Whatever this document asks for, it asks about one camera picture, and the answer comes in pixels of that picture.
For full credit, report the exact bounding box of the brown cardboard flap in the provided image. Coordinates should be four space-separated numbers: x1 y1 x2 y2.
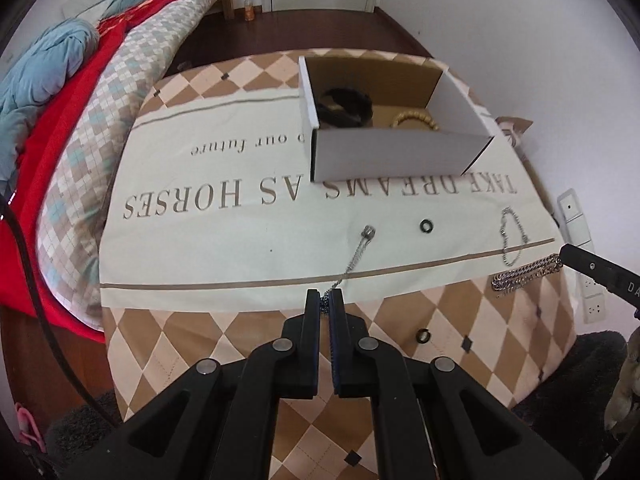
495 116 535 148

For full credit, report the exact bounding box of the thin silver pendant necklace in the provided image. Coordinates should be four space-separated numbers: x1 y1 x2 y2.
320 225 377 302

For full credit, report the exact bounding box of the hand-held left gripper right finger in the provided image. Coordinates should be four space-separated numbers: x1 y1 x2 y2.
329 290 584 480

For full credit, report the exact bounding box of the checkered quilt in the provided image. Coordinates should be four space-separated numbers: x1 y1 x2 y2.
35 0 236 332

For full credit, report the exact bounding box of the red blanket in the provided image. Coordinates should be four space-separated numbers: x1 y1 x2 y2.
0 0 222 343

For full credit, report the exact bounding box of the golden beaded bracelet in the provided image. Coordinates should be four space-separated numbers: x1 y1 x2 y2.
389 108 441 133

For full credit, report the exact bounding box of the white wall switch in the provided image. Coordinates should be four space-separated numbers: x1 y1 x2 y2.
557 188 594 250

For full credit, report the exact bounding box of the white cardboard box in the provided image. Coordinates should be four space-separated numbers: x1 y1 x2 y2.
298 55 507 184

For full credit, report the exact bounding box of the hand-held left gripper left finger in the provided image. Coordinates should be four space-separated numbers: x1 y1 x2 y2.
65 289 321 480

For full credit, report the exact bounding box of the black cable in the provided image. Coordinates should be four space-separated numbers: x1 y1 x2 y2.
0 194 122 431

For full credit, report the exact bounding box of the thin silver link bracelet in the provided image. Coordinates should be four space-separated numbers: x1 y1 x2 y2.
499 206 530 266

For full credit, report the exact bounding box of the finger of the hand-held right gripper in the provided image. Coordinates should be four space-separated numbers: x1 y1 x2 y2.
558 243 640 311

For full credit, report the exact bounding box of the pink plastic object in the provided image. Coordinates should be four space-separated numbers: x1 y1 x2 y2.
14 402 45 447

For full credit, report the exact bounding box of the chunky silver chain bracelet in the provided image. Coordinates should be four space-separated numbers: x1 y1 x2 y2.
491 253 564 293

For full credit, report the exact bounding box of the dark shaggy rug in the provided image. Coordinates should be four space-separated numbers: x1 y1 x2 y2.
44 330 634 480

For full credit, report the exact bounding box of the beige fuzzy object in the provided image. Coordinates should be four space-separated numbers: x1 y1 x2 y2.
603 327 640 438

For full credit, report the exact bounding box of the black bangle bracelet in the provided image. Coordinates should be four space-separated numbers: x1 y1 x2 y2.
315 87 375 130

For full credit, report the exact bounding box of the beige diamond-pattern printed tablecloth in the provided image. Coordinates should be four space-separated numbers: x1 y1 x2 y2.
97 48 576 480

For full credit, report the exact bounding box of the light blue blanket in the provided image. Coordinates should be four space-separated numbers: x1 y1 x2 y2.
0 0 228 183

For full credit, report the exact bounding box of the white wall socket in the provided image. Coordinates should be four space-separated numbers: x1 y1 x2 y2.
579 274 609 324

